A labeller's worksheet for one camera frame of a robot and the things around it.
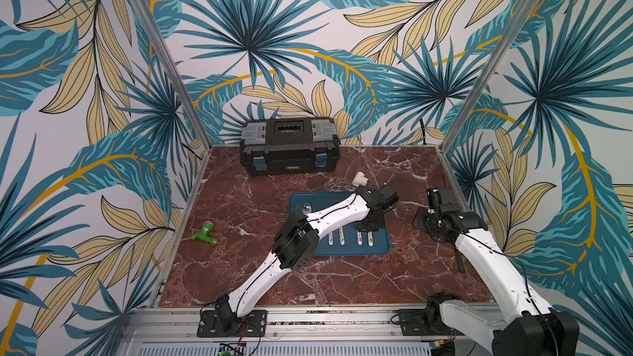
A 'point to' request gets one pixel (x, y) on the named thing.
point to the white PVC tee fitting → (359, 180)
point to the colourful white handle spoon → (370, 238)
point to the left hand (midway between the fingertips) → (374, 231)
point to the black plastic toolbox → (278, 146)
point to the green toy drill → (203, 234)
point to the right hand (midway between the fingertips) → (421, 220)
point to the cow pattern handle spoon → (306, 208)
